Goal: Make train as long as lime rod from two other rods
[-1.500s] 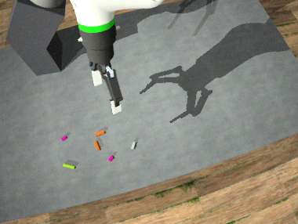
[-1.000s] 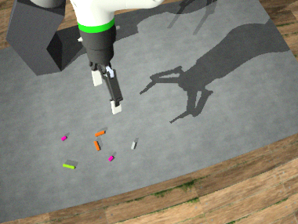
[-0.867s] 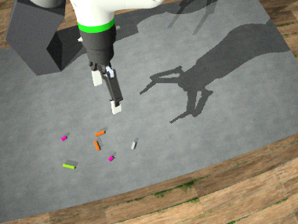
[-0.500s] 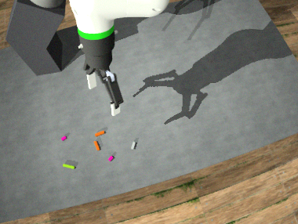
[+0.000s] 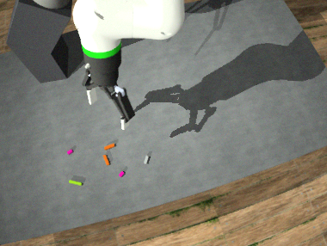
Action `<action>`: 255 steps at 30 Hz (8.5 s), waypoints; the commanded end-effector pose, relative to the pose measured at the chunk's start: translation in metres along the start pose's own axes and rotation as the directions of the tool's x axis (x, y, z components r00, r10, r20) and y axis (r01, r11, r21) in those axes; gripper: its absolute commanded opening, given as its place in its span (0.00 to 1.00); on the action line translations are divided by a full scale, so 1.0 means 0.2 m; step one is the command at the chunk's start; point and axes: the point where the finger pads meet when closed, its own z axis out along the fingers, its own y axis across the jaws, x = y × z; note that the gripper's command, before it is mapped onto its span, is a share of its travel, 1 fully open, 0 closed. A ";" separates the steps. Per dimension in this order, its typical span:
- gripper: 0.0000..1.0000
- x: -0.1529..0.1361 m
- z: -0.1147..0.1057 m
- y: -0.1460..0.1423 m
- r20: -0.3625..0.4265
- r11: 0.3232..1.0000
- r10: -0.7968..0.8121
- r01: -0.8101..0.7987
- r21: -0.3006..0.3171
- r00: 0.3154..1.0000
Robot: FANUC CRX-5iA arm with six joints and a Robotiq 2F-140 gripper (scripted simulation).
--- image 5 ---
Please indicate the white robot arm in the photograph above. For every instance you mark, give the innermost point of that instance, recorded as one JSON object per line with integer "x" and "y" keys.
{"x": 103, "y": 23}

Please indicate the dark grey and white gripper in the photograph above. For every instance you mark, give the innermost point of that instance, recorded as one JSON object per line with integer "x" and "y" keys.
{"x": 108, "y": 83}

